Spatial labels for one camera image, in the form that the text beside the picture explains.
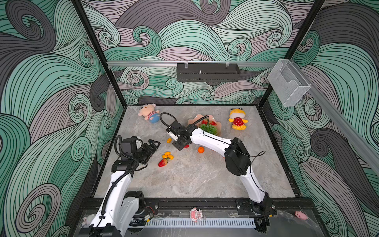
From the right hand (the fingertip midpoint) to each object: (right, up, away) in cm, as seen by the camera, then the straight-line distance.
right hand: (179, 143), depth 91 cm
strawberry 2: (+5, -3, +4) cm, 7 cm away
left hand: (-12, 0, -11) cm, 16 cm away
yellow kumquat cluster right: (-5, -8, -1) cm, 10 cm away
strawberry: (+24, +12, +11) cm, 29 cm away
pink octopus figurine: (+9, -30, -23) cm, 39 cm away
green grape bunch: (+21, +8, +9) cm, 24 cm away
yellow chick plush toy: (+42, +17, +15) cm, 47 cm away
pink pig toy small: (+60, -31, -22) cm, 71 cm away
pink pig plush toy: (-25, +22, +18) cm, 38 cm away
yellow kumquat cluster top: (-8, -7, +1) cm, 11 cm away
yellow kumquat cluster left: (-9, -8, -1) cm, 13 cm away
